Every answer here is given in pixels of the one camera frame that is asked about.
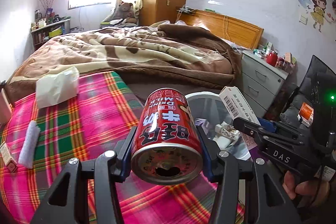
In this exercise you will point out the wooden headboard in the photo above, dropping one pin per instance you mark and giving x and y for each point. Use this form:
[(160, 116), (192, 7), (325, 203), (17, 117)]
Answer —
[(235, 30)]

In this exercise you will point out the red milk drink can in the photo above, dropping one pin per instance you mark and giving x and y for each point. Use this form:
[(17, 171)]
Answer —
[(166, 149)]

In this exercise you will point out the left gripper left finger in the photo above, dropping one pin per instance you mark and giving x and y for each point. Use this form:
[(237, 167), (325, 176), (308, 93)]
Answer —
[(66, 201)]

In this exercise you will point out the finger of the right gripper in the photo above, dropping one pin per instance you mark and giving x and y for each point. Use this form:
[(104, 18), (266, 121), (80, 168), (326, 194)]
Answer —
[(267, 125), (252, 129)]

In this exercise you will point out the purple milk carton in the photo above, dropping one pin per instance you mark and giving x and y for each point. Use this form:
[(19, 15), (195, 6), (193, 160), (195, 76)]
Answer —
[(203, 123)]

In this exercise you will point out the white purple medicine box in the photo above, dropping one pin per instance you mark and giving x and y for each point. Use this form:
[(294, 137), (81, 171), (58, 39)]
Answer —
[(237, 105)]

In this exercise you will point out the red cup on nightstand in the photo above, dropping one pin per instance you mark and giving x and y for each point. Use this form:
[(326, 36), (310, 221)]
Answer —
[(271, 58)]

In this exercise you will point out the pink plaid bed sheet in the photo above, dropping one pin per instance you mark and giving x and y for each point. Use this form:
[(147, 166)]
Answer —
[(85, 126)]

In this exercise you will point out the patterned paper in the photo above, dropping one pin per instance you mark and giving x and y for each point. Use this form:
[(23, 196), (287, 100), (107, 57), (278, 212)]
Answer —
[(227, 131)]

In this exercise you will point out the pink brown thermos mug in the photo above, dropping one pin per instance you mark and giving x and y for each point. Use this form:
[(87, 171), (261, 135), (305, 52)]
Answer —
[(5, 109)]

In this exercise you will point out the black padded chair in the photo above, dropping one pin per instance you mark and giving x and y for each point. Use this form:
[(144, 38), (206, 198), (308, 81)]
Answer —
[(303, 93)]

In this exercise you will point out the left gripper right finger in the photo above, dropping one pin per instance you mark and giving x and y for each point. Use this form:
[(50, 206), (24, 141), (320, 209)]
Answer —
[(265, 199)]

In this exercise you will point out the white round trash bin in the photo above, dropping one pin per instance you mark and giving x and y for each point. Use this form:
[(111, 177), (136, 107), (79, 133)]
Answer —
[(208, 105)]

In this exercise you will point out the person's right hand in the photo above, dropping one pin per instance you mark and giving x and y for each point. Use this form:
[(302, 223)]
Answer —
[(313, 194)]

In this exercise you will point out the orange white box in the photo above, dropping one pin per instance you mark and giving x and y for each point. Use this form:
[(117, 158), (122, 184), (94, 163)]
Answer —
[(305, 114)]

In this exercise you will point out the grey drawer nightstand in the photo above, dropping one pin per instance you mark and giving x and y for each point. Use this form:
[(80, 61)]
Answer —
[(259, 82)]

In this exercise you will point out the small beige carton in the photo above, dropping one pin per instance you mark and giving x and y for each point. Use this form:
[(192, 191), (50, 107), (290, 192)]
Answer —
[(8, 159)]

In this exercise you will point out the cluttered side shelf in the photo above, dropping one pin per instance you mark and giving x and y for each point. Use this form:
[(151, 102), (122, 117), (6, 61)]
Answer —
[(52, 25)]

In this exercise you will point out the thin white foam sleeve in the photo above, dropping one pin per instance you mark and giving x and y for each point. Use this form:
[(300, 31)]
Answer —
[(26, 155)]

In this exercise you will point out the brown beige fleece blanket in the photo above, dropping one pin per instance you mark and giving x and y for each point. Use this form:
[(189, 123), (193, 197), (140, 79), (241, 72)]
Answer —
[(166, 54)]

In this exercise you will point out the white tissue pack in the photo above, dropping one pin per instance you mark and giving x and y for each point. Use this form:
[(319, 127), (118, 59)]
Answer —
[(54, 89)]

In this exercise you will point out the brown teddy bear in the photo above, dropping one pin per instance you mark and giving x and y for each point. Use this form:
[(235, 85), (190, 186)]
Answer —
[(125, 11)]

